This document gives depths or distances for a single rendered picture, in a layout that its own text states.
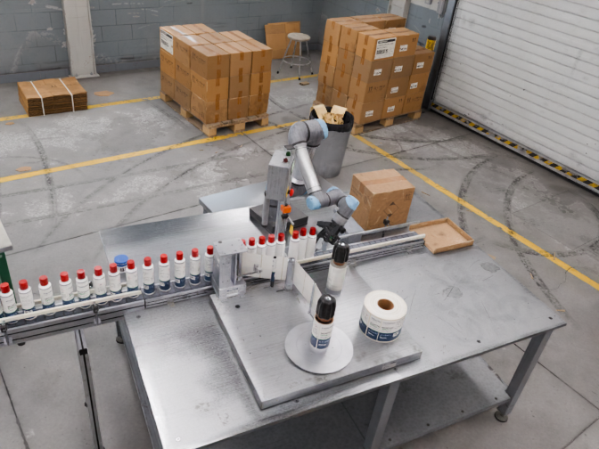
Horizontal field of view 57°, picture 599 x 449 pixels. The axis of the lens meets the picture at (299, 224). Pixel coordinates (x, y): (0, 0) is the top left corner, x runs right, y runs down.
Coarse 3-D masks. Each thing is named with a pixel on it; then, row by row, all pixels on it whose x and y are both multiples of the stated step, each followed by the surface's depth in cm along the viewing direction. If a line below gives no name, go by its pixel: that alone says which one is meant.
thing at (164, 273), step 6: (162, 258) 254; (162, 264) 256; (168, 264) 257; (162, 270) 257; (168, 270) 259; (162, 276) 259; (168, 276) 261; (162, 282) 261; (168, 282) 263; (162, 288) 263; (168, 288) 265
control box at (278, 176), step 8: (280, 152) 269; (272, 160) 261; (280, 160) 262; (288, 160) 263; (272, 168) 259; (280, 168) 258; (288, 168) 258; (272, 176) 261; (280, 176) 260; (288, 176) 260; (272, 184) 263; (280, 184) 263; (288, 184) 266; (272, 192) 266; (280, 192) 265; (280, 200) 268
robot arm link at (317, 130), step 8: (312, 120) 295; (320, 120) 297; (312, 128) 292; (320, 128) 295; (312, 136) 293; (320, 136) 297; (312, 144) 299; (312, 152) 306; (296, 168) 315; (296, 176) 318; (296, 184) 320; (304, 184) 322; (296, 192) 323; (304, 192) 327
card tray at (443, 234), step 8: (416, 224) 343; (424, 224) 346; (432, 224) 350; (440, 224) 351; (448, 224) 352; (456, 224) 346; (416, 232) 341; (424, 232) 342; (432, 232) 343; (440, 232) 344; (448, 232) 345; (456, 232) 346; (464, 232) 340; (424, 240) 335; (432, 240) 336; (440, 240) 337; (448, 240) 338; (456, 240) 338; (464, 240) 339; (472, 240) 334; (432, 248) 328; (440, 248) 324; (448, 248) 327; (456, 248) 331
